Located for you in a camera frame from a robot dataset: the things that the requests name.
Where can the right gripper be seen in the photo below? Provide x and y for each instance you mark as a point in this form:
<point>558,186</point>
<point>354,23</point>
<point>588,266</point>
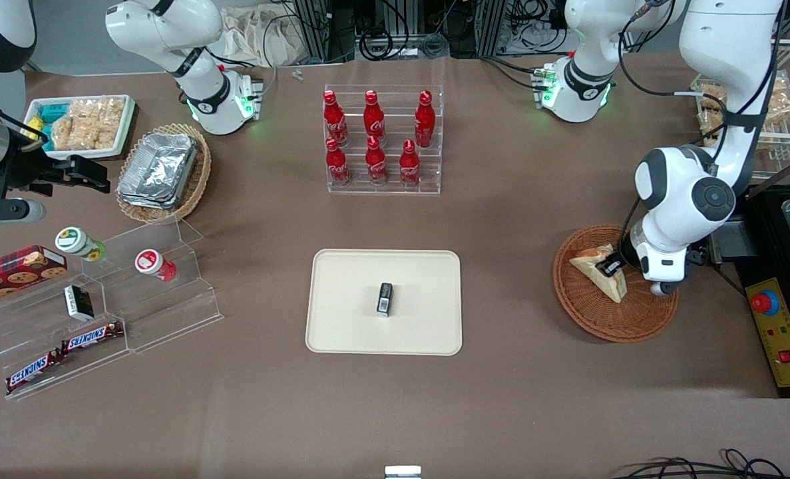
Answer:
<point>23,167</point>

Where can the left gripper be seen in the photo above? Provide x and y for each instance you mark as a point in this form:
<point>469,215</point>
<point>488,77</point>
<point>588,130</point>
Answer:
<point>626,253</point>

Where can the triangle sandwich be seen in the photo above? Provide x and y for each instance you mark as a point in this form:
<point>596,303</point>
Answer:
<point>611,289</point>

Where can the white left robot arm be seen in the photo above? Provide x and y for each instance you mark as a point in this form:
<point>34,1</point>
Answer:
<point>681,193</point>

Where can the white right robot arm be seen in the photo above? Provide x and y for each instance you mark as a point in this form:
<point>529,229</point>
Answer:
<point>198,90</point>

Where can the white rectangular snack tray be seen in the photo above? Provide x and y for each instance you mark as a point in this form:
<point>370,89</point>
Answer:
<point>85,154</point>

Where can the round brown wicker basket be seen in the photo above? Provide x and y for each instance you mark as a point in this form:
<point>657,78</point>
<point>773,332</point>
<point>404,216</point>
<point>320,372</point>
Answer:
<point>607,322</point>

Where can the oval light wicker basket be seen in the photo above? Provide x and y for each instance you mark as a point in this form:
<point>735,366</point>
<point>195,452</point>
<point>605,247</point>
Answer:
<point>198,179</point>

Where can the beige plastic tray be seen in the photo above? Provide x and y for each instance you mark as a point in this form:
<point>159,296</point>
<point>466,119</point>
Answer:
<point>348,313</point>

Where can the clear bag of rice crackers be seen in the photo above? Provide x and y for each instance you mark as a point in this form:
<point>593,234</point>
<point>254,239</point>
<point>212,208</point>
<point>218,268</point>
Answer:
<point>72,130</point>
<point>110,123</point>

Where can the green lid sunflower cup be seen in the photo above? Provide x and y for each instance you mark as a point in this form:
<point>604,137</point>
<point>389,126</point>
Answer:
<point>75,241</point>

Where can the teal snack packet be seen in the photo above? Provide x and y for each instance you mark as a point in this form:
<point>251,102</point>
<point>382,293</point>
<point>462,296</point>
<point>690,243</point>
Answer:
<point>53,113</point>

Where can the yellow snack packet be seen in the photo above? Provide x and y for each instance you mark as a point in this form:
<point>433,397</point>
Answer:
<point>34,128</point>

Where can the stacked aluminium foil containers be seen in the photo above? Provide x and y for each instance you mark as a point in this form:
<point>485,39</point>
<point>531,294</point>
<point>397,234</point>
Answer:
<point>158,169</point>

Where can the red lid yogurt cup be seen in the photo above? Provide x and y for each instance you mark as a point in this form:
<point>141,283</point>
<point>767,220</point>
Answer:
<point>152,263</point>

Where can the red cookie box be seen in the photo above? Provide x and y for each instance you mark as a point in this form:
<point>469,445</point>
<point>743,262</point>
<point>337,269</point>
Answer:
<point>15,273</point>

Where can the grey metal plate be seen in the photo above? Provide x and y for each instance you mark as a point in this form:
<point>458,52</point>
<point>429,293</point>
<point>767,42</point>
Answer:
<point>734,243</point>

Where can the small black white carton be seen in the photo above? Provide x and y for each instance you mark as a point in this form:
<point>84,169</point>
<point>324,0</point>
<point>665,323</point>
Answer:
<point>78,303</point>

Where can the black side stand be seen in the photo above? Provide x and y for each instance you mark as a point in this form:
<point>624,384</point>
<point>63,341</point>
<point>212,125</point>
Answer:
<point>767,233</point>

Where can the red emergency stop button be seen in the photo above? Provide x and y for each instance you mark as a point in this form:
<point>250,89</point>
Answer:
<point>765,303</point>

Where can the clear acrylic stepped shelf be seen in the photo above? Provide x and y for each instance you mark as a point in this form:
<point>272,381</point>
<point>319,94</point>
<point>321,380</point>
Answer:
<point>168,313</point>

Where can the Snickers chocolate bar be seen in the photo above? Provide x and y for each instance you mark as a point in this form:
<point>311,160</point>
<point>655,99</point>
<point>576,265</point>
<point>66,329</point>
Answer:
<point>32,370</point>
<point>92,337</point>

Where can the clear bag of fried snacks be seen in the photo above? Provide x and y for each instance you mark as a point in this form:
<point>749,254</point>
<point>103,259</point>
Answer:
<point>711,130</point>
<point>784,103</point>
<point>711,100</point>

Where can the beige cloth bag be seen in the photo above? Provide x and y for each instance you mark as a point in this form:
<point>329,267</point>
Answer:
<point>255,36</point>

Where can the red cola bottle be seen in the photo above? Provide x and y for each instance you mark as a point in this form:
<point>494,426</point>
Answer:
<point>409,169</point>
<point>374,120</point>
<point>335,120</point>
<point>424,123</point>
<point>337,166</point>
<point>376,166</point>

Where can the small black box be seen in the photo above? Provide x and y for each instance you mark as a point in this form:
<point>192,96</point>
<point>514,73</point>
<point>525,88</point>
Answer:
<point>385,299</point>

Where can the clear acrylic bottle rack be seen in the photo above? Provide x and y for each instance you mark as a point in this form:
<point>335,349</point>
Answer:
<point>385,189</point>

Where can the small silver device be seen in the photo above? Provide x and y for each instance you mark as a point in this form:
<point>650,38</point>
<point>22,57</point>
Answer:
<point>402,472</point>

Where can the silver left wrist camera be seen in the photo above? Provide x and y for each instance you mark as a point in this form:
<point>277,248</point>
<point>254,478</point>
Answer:
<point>664,289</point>

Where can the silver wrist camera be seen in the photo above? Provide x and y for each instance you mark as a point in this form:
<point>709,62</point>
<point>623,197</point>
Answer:
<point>664,289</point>
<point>5,211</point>

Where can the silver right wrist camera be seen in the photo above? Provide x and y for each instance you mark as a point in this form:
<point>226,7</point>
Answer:
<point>5,211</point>

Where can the aluminium frame post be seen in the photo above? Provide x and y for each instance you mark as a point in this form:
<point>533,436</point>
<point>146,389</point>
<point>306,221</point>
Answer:
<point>491,26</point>
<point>315,26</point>

